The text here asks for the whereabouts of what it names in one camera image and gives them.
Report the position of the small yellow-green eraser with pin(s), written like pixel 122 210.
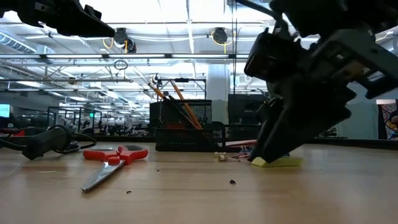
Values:
pixel 280 162

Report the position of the black cabinet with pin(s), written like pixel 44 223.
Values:
pixel 242 109

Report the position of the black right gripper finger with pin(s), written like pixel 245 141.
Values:
pixel 266 109
pixel 298 124

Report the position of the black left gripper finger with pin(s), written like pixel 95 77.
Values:
pixel 84 26
pixel 94 11

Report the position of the pink sticky note pad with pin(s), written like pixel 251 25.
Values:
pixel 239 143

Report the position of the black mesh desk organizer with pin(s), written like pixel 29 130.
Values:
pixel 186 138

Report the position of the white column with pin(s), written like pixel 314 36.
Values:
pixel 217 93

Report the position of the black aluminium table frame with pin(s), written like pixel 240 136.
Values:
pixel 342 143

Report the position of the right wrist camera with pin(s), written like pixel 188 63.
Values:
pixel 270 56

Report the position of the colourful artwork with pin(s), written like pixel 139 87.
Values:
pixel 388 121

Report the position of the black pen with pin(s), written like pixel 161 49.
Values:
pixel 174 104

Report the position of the grey cloth cover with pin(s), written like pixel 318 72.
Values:
pixel 357 124

